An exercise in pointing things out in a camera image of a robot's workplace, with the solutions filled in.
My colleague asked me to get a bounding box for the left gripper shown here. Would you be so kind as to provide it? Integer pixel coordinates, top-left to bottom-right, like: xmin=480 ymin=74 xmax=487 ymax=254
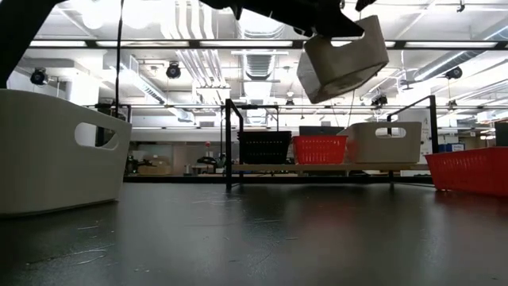
xmin=293 ymin=0 xmax=365 ymax=39

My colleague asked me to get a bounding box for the white plastic basket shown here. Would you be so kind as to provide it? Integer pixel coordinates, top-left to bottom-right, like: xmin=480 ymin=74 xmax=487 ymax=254
xmin=0 ymin=89 xmax=133 ymax=218
xmin=295 ymin=14 xmax=391 ymax=105
xmin=340 ymin=121 xmax=423 ymax=164

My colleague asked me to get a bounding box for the red plastic basket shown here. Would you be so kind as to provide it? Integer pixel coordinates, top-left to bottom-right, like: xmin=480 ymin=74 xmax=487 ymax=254
xmin=423 ymin=145 xmax=508 ymax=197
xmin=292 ymin=134 xmax=349 ymax=165

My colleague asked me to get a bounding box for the wooden shelf board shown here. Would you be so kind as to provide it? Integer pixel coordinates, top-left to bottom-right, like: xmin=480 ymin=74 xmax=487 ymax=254
xmin=232 ymin=163 xmax=432 ymax=173

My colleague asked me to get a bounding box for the white cabinet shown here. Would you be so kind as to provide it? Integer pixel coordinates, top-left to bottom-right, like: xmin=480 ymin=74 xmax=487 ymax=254
xmin=398 ymin=107 xmax=434 ymax=176

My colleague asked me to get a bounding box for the black slotted plastic basket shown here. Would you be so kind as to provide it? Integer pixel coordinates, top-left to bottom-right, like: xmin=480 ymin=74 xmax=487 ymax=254
xmin=237 ymin=130 xmax=293 ymax=165

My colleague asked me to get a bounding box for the blue box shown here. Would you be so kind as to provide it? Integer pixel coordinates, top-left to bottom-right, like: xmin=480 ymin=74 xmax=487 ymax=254
xmin=438 ymin=142 xmax=466 ymax=153

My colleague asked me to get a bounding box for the dark monitor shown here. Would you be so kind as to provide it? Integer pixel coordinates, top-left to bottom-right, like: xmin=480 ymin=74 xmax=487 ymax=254
xmin=494 ymin=121 xmax=508 ymax=147

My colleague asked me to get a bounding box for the brown cardboard box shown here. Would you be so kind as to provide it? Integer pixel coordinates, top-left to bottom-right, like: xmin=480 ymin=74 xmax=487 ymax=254
xmin=137 ymin=157 xmax=172 ymax=176

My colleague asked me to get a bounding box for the black background equipment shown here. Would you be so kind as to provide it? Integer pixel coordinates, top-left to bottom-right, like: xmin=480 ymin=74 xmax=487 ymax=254
xmin=94 ymin=102 xmax=133 ymax=149

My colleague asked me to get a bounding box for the black overhead light beam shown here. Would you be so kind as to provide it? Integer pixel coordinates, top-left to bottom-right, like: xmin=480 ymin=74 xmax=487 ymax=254
xmin=10 ymin=38 xmax=508 ymax=50

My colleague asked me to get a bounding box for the corrugated silver duct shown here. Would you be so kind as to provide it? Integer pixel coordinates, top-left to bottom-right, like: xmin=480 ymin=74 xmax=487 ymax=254
xmin=237 ymin=19 xmax=287 ymax=128

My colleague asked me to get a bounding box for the silver ventilation duct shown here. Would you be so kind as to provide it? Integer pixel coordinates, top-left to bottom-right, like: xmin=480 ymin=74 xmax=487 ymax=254
xmin=400 ymin=23 xmax=508 ymax=91

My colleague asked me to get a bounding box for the black metal shelf bracket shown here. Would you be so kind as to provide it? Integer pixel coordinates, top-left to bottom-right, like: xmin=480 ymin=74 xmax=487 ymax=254
xmin=224 ymin=98 xmax=244 ymax=191
xmin=387 ymin=94 xmax=440 ymax=191

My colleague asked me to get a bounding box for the black aluminium table frame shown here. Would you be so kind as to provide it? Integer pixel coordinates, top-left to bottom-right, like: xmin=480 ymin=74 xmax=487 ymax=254
xmin=122 ymin=174 xmax=434 ymax=185

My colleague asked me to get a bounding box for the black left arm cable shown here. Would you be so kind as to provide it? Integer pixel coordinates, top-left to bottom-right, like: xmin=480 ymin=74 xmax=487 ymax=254
xmin=114 ymin=0 xmax=125 ymax=117

